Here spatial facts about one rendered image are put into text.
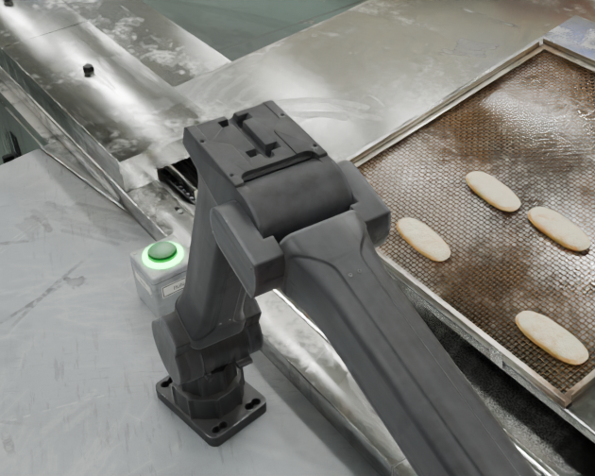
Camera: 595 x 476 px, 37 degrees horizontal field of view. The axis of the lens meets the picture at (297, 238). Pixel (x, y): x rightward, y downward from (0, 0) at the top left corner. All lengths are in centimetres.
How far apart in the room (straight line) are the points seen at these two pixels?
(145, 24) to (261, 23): 195
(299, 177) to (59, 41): 119
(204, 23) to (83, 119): 254
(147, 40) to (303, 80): 40
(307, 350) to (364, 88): 73
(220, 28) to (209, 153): 330
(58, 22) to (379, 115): 66
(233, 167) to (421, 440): 23
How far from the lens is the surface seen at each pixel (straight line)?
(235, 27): 393
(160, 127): 144
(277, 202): 61
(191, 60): 186
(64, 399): 116
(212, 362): 98
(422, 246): 118
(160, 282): 118
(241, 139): 66
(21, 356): 123
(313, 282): 58
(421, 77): 174
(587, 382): 103
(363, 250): 59
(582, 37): 156
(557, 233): 119
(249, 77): 176
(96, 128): 146
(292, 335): 112
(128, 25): 205
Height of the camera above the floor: 164
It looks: 38 degrees down
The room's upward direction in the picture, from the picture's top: 4 degrees counter-clockwise
